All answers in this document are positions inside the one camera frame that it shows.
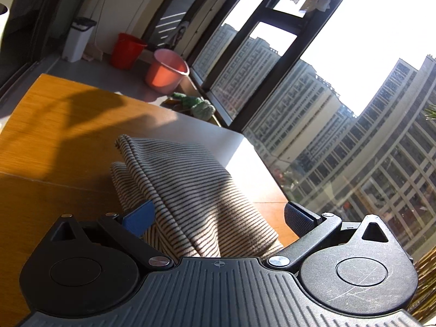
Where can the white trash bin black lid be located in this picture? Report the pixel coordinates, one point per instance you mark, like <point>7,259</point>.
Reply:
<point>77,39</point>

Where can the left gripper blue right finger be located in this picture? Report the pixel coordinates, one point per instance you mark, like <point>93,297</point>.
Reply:
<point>315,232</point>

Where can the beige brown striped sweater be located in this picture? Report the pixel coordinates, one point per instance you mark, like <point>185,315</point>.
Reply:
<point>199,210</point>

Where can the pink plastic bucket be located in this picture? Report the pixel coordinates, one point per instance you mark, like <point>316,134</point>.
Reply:
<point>166,71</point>

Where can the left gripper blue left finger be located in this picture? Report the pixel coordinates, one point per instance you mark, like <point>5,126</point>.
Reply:
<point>127,229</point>

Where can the red plastic bucket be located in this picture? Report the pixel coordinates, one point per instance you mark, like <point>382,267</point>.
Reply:
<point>126,51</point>

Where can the green cloth on sill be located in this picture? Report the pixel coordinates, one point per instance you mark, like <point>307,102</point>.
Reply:
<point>196,107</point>

